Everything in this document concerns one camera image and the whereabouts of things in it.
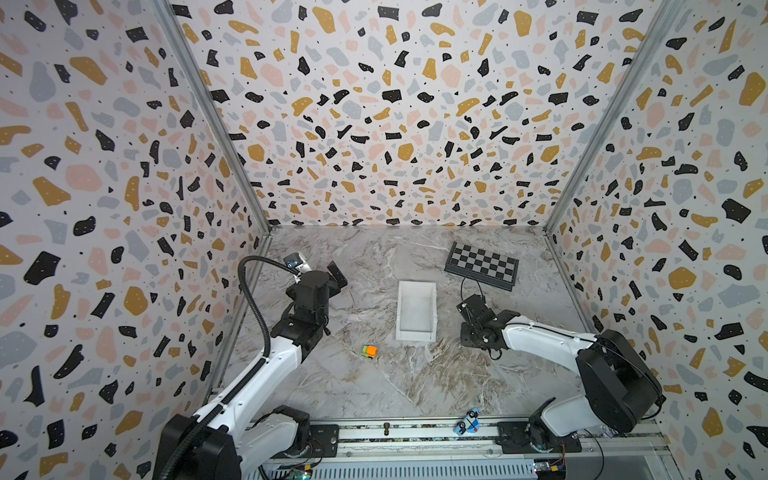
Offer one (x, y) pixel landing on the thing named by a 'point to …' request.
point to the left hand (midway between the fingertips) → (329, 269)
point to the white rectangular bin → (417, 311)
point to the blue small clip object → (470, 423)
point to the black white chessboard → (480, 265)
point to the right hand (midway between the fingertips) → (473, 336)
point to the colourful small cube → (369, 351)
